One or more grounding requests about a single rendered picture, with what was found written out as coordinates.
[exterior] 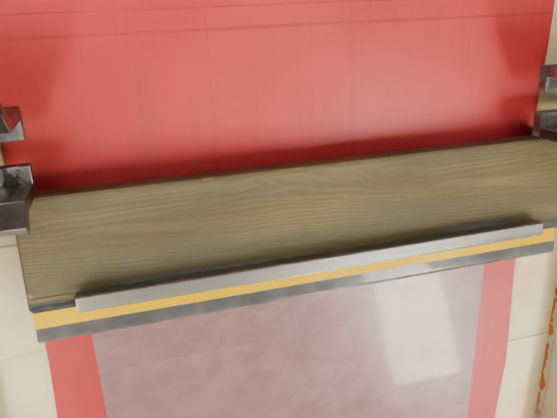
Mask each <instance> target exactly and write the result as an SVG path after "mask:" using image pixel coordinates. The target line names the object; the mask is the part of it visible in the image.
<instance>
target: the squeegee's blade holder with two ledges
mask: <svg viewBox="0 0 557 418"><path fill-rule="evenodd" d="M542 234H543V222H541V221H535V220H527V221H517V222H512V223H506V224H500V225H495V226H485V227H480V228H475V229H470V230H464V231H455V232H449V233H443V234H438V235H433V236H423V237H418V238H412V239H407V240H402V241H391V242H386V243H381V244H375V245H366V246H360V247H355V248H350V249H345V250H334V251H329V252H323V253H318V254H313V255H303V256H298V257H293V258H287V259H281V260H272V261H266V262H261V263H256V264H250V265H241V266H235V267H230V268H224V269H219V270H209V271H204V272H198V273H193V274H188V275H178V276H173V277H167V278H161V279H152V280H147V281H141V282H136V283H131V284H121V285H115V286H109V287H104V288H99V289H89V290H84V291H79V292H76V295H75V304H76V309H77V313H83V312H87V311H92V310H97V309H106V308H112V307H117V306H122V305H127V304H136V303H142V302H147V301H152V300H157V299H166V298H171V297H177V296H182V295H186V294H195V293H200V292H206V291H211V290H216V289H225V288H230V287H235V286H241V285H246V284H255V283H260V282H265V281H270V280H276V279H284V278H289V277H294V276H299V275H309V274H314V273H319V272H324V271H329V270H339V269H344V268H349V267H354V266H359V265H368V264H374V263H379V262H384V261H388V260H398V259H403V258H408V257H413V256H418V255H427V254H433V253H438V252H443V251H448V250H457V249H462V248H468V247H473V246H478V245H486V244H491V243H497V242H502V241H511V240H516V239H521V238H526V237H532V236H540V235H542Z"/></svg>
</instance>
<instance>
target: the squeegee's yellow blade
mask: <svg viewBox="0 0 557 418"><path fill-rule="evenodd" d="M553 240H554V228H549V229H544V230H543V234H542V235H540V236H532V237H526V238H521V239H516V240H511V241H502V242H497V243H491V244H486V245H478V246H473V247H468V248H462V249H457V250H448V251H443V252H438V253H433V254H427V255H418V256H413V257H408V258H403V259H398V260H388V261H384V262H379V263H374V264H368V265H359V266H354V267H349V268H344V269H339V270H329V271H324V272H319V273H314V274H309V275H299V276H294V277H289V278H284V279H276V280H270V281H265V282H260V283H255V284H246V285H241V286H235V287H230V288H225V289H216V290H211V291H206V292H200V293H195V294H186V295H182V296H177V297H171V298H166V299H157V300H152V301H147V302H142V303H136V304H127V305H122V306H117V307H112V308H106V309H97V310H92V311H87V312H83V313H77V309H76V307H72V308H67V309H57V310H52V311H47V312H42V313H34V314H33V318H34V323H35V328H36V330H37V329H42V328H51V327H55V326H61V325H66V324H71V323H79V322H84V321H90V320H95V319H100V318H108V317H113V316H119V315H124V314H132V313H137V312H142V311H148V310H153V309H161V308H166V307H172V306H177V305H181V304H190V303H195V302H201V301H205V300H210V299H219V298H224V297H230V296H234V295H239V294H248V293H253V292H258V291H263V290H268V289H277V288H282V287H287V286H292V285H297V284H306V283H311V282H316V281H321V280H326V279H335V278H340V277H345V276H350V275H358V274H364V273H369V272H374V271H379V270H387V269H393V268H398V267H403V266H407V265H417V264H422V263H427V262H432V261H436V260H446V259H451V258H456V257H460V256H465V255H475V254H480V253H484V252H489V251H494V250H504V249H508V248H513V247H518V246H524V245H533V244H537V243H542V242H547V241H553Z"/></svg>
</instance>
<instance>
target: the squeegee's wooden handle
mask: <svg viewBox="0 0 557 418"><path fill-rule="evenodd" d="M527 220H535V221H541V222H543V230H544V229H549V228H555V227H557V143H556V142H553V141H550V140H548V139H543V138H540V137H536V136H534V135H525V136H517V137H510V138H502V139H488V140H481V141H473V142H466V143H452V144H444V145H438V146H430V147H422V148H409V149H401V150H394V151H386V152H379V153H365V154H357V155H351V156H343V157H335V158H322V159H314V160H307V161H299V162H292V163H278V164H270V165H263V166H256V167H248V168H234V169H227V170H220V171H212V172H204V173H191V174H183V175H176V176H169V177H155V178H147V179H140V180H132V181H125V182H111V183H104V184H96V185H89V186H82V187H68V188H60V189H53V190H45V191H38V192H37V193H36V195H35V198H34V200H33V202H32V205H31V208H30V210H29V225H30V233H29V234H23V235H17V236H16V239H17V248H18V253H19V258H20V262H21V267H22V276H23V281H24V285H25V290H26V295H27V304H28V308H29V311H30V312H31V313H33V314H37V313H42V312H47V311H52V310H57V309H67V308H72V307H76V304H75V295H76V292H79V291H84V290H89V289H99V288H104V287H109V286H115V285H121V284H131V283H136V282H141V281H147V280H152V279H161V278H167V277H173V276H178V275H188V274H193V273H198V272H204V271H209V270H219V269H224V268H230V267H235V266H241V265H250V264H256V263H261V262H266V261H272V260H281V259H287V258H293V257H298V256H303V255H313V254H318V253H323V252H329V251H334V250H345V249H350V248H355V247H360V246H366V245H375V244H381V243H386V242H391V241H402V240H407V239H412V238H418V237H423V236H433V235H438V234H443V233H449V232H455V231H464V230H470V229H475V228H480V227H485V226H495V225H500V224H506V223H512V222H517V221H527Z"/></svg>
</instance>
